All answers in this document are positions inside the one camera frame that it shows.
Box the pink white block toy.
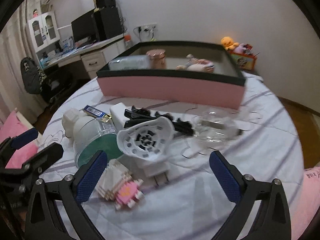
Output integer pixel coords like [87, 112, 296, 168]
[95, 159, 144, 210]

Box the white bottle green base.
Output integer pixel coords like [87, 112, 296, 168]
[62, 108, 123, 167]

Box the blue small tube box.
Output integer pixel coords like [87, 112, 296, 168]
[82, 105, 112, 119]

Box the white heart plug nightlight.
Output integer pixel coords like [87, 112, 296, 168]
[117, 117, 175, 185]

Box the black hair clip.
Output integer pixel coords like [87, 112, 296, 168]
[123, 105, 196, 137]

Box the clear glass jar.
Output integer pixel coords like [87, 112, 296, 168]
[193, 108, 244, 150]

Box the rose gold metal jar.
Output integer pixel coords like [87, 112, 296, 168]
[146, 49, 167, 69]

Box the pink pig figurine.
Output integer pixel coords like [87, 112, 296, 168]
[176, 59, 214, 73]

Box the white power adapter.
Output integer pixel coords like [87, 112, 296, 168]
[110, 102, 129, 131]

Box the clear plastic container box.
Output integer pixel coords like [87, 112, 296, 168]
[108, 55, 151, 70]

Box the colorful block doll toy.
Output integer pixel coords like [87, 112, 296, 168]
[186, 54, 201, 65]

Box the pink bedding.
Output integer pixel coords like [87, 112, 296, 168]
[1, 110, 41, 169]

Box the beige curtain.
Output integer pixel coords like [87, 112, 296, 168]
[1, 1, 37, 123]

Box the white glass door cabinet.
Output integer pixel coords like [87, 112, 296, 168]
[26, 11, 60, 53]

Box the white desk with drawers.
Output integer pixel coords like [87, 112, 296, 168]
[44, 34, 126, 79]

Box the pink doll on cabinet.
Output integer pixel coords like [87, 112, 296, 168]
[33, 9, 39, 18]

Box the black computer monitor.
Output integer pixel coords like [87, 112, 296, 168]
[71, 9, 98, 42]

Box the black computer tower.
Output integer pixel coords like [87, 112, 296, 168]
[93, 7, 123, 41]

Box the orange cap bottle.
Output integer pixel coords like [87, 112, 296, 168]
[124, 34, 132, 49]

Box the red toy storage box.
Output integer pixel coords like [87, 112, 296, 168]
[230, 51, 257, 70]

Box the pink black storage box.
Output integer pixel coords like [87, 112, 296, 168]
[97, 41, 246, 109]

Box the purple plush toy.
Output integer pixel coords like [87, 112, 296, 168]
[233, 43, 247, 54]

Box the orange octopus plush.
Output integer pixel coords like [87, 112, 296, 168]
[221, 36, 240, 50]

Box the wall power strip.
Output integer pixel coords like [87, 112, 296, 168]
[133, 23, 157, 34]

